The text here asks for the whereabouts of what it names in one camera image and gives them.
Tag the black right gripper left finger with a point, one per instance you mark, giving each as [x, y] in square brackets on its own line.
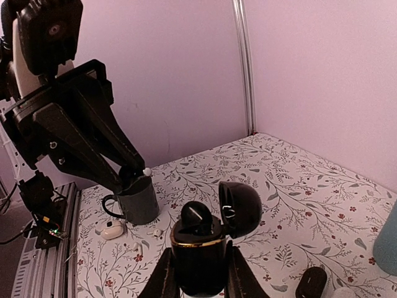
[162, 283]

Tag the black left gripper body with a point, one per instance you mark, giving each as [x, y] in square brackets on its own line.
[18, 122]

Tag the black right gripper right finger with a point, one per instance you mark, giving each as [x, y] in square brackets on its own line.
[241, 281]

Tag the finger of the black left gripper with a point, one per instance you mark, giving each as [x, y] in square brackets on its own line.
[88, 106]
[71, 152]

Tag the black gold-trimmed earbud charging case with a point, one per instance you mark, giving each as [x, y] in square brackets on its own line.
[199, 253]

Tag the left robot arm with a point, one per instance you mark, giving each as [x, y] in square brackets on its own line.
[17, 82]

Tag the black oval earbud case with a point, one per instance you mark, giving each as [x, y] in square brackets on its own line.
[312, 283]

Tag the white square earbud case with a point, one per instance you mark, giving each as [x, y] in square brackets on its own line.
[110, 230]

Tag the white oval earbud case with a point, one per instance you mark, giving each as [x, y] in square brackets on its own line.
[343, 292]

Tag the tiny white earbud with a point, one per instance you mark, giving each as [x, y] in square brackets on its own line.
[157, 232]
[137, 248]

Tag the dark grey mug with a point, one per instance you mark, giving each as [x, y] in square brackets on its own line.
[138, 204]

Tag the floral patterned table mat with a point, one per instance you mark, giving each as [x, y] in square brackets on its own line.
[285, 209]

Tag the teal cylindrical vase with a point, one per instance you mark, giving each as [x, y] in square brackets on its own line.
[384, 247]

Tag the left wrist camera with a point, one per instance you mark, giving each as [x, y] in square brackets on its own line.
[49, 32]

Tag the front aluminium rail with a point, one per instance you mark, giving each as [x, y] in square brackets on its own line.
[47, 265]

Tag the left rear aluminium frame post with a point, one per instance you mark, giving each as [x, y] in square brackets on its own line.
[246, 64]

